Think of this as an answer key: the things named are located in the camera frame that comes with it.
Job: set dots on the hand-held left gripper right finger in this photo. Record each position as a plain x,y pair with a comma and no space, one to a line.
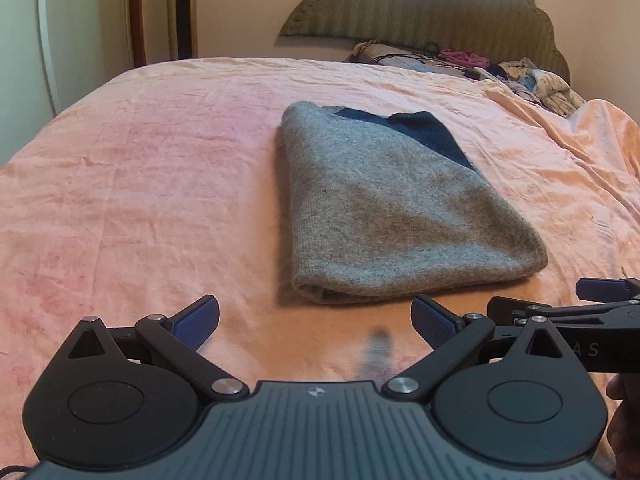
435,317

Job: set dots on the brown wooden door frame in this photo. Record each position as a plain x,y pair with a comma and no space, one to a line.
136,15

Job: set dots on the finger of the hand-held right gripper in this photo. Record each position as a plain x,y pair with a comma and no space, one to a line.
520,307
602,287

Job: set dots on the grey sweater with navy sleeves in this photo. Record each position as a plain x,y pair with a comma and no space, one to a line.
390,210

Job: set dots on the person's right hand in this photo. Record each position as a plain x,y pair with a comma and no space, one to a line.
625,430

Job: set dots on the small black device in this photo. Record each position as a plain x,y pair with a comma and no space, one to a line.
473,74

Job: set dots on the patterned pillow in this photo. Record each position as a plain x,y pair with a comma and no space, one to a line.
367,52

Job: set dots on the pink bed sheet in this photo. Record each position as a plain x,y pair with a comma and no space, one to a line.
125,200

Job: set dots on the pink crumpled cloth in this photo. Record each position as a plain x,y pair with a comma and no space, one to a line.
462,57

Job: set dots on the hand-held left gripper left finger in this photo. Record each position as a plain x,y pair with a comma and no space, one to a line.
195,317

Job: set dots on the pile of crumpled clothes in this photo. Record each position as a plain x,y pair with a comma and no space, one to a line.
542,85

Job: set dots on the gold tower fan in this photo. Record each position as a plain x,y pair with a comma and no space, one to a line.
182,10

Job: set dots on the white door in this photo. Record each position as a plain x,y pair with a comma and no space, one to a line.
85,25

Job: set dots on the olive striped headboard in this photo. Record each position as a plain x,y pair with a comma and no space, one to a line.
425,10

